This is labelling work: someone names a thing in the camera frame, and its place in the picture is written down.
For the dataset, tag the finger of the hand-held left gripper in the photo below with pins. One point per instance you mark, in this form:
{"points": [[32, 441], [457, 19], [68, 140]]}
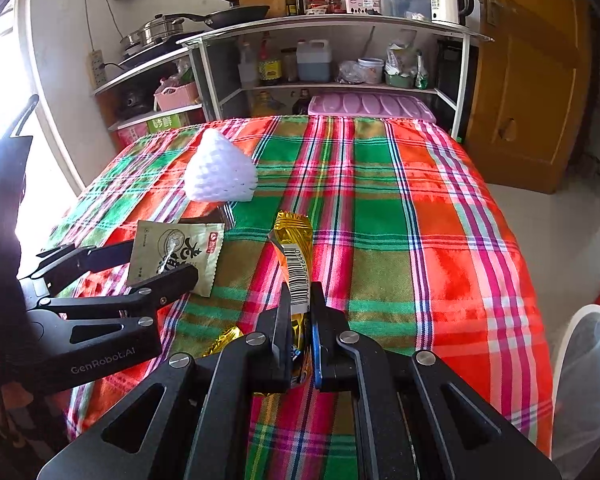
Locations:
{"points": [[170, 280], [105, 256]]}

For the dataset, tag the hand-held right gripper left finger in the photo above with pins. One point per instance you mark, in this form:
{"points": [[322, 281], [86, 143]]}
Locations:
{"points": [[270, 355]]}

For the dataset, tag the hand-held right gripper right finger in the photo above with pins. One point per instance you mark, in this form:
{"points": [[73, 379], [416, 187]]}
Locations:
{"points": [[316, 362]]}

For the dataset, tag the green and white snack packet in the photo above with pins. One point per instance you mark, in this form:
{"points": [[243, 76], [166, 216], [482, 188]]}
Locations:
{"points": [[180, 245]]}

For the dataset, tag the gold foil snack wrapper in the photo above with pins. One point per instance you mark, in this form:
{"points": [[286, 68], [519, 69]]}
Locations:
{"points": [[292, 242]]}

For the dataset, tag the white bin with clear liner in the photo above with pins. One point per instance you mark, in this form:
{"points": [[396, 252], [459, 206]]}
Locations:
{"points": [[590, 385]]}

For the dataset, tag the white foam fruit net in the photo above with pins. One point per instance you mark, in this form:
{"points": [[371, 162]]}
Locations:
{"points": [[220, 170]]}

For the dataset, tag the pink carton box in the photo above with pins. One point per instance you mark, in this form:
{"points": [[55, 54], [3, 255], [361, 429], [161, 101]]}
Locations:
{"points": [[132, 137]]}

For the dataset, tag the plaid tablecloth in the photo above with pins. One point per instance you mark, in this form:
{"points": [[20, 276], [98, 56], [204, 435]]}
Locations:
{"points": [[405, 260]]}

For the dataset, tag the green carton box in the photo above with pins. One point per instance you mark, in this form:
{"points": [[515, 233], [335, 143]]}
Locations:
{"points": [[167, 122]]}

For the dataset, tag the black cooking appliance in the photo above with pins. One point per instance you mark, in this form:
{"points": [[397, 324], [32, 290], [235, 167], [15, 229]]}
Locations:
{"points": [[134, 104]]}

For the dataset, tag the pink plastic basket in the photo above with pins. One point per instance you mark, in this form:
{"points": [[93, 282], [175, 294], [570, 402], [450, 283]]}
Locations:
{"points": [[177, 96]]}

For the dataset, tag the beige power strip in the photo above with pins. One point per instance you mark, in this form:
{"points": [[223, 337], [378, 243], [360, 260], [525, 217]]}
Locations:
{"points": [[97, 69]]}

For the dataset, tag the white metal shelf unit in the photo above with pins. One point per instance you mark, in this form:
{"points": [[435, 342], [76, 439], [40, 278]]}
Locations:
{"points": [[330, 22], [140, 67]]}

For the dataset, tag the yellow oil bottle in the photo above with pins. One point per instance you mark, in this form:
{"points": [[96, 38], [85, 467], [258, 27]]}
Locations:
{"points": [[267, 105]]}

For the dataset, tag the black induction cooker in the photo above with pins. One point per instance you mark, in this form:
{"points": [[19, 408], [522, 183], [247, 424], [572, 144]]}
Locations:
{"points": [[145, 56]]}

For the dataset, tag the window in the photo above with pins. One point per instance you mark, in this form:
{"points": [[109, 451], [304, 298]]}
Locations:
{"points": [[10, 60]]}

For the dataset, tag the dark glass bottle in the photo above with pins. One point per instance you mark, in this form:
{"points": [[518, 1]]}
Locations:
{"points": [[301, 102]]}

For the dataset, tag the clear plastic bottle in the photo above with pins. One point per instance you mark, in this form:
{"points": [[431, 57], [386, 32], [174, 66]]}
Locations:
{"points": [[248, 67]]}

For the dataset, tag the steel steamer pot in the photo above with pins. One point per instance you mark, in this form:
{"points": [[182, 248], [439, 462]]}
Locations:
{"points": [[155, 32]]}

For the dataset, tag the red-capped sauce bottle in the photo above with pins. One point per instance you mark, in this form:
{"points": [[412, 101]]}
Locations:
{"points": [[269, 67]]}

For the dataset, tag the pink plastic tray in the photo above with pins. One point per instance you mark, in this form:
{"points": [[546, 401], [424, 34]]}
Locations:
{"points": [[370, 107]]}

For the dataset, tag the plastic jug with dark liquid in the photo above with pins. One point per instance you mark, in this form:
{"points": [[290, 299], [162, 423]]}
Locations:
{"points": [[314, 62]]}

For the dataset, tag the crumpled clear plastic bag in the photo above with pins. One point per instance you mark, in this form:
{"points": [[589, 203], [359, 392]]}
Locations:
{"points": [[349, 72]]}

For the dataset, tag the black frying pan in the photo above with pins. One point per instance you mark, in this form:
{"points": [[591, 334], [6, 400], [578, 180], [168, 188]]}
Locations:
{"points": [[240, 12]]}

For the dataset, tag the white plastic jar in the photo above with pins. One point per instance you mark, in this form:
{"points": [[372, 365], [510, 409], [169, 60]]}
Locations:
{"points": [[370, 70]]}

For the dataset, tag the green bowl with bags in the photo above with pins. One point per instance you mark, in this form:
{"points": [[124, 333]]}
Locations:
{"points": [[399, 76]]}

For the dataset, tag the red sauce jar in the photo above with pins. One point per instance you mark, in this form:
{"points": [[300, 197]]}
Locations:
{"points": [[335, 5], [317, 4]]}

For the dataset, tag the pink utensil holder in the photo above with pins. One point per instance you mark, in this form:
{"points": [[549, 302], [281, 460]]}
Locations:
{"points": [[361, 5]]}

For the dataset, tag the wooden door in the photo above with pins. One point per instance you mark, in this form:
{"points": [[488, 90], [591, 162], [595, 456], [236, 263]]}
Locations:
{"points": [[520, 85]]}

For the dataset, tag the grey plastic storage box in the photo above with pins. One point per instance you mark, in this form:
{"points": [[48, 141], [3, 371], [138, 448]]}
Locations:
{"points": [[405, 2]]}

